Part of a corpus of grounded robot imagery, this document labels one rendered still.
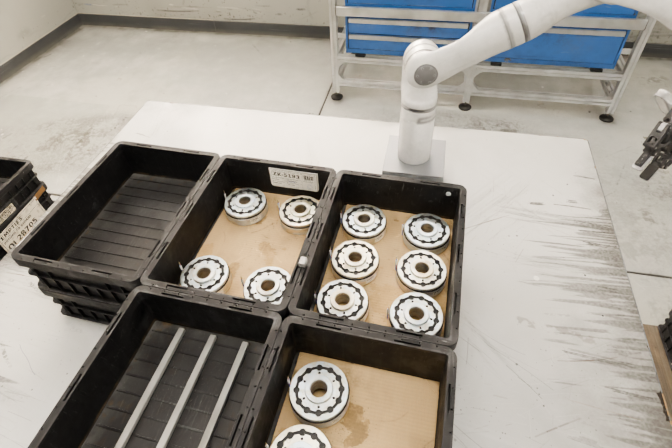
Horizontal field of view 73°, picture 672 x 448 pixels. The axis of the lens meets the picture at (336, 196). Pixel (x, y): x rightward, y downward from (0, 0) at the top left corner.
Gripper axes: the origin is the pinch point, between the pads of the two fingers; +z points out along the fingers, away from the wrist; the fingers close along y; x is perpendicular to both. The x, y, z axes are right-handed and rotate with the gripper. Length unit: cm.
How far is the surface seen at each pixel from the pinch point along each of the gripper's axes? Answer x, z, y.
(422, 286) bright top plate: 4, 47, -32
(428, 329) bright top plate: -4, 51, -35
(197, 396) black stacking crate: 6, 83, -63
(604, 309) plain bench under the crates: -10.2, 30.2, 8.4
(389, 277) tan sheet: 11, 51, -34
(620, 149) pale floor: 83, -39, 151
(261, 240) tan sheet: 34, 63, -50
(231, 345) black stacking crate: 12, 76, -58
